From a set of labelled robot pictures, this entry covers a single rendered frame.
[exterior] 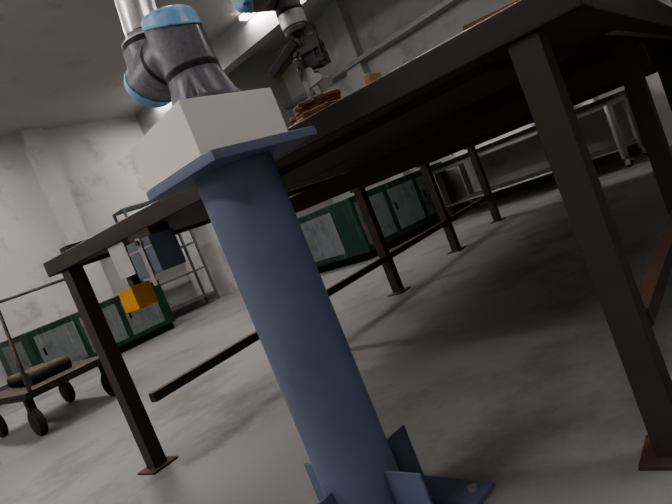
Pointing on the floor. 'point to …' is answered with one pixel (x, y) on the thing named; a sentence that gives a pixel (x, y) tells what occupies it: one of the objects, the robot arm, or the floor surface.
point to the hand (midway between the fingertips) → (316, 100)
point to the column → (306, 332)
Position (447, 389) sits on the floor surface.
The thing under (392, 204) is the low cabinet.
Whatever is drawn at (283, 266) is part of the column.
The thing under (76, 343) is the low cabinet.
